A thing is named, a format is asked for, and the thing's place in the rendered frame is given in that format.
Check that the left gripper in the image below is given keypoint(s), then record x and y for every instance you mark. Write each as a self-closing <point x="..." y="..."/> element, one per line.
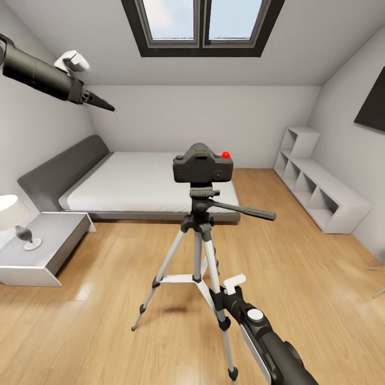
<point x="57" y="83"/>

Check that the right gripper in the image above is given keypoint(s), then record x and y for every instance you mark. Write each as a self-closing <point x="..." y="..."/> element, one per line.
<point x="224" y="301"/>

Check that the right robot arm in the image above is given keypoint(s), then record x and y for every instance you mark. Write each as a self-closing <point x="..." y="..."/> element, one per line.
<point x="279" y="361"/>

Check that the camera tripod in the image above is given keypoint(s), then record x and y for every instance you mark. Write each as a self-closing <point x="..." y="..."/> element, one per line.
<point x="199" y="220"/>

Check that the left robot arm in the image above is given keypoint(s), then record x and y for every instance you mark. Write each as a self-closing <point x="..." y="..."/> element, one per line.
<point x="58" y="81"/>

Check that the digital camera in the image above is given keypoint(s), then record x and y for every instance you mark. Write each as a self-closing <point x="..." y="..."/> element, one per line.
<point x="200" y="164"/>

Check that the fixed window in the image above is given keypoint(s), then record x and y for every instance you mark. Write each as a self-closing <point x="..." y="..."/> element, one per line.
<point x="202" y="28"/>

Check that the wall mounted tv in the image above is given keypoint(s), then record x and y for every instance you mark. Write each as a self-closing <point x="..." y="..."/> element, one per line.
<point x="372" y="113"/>

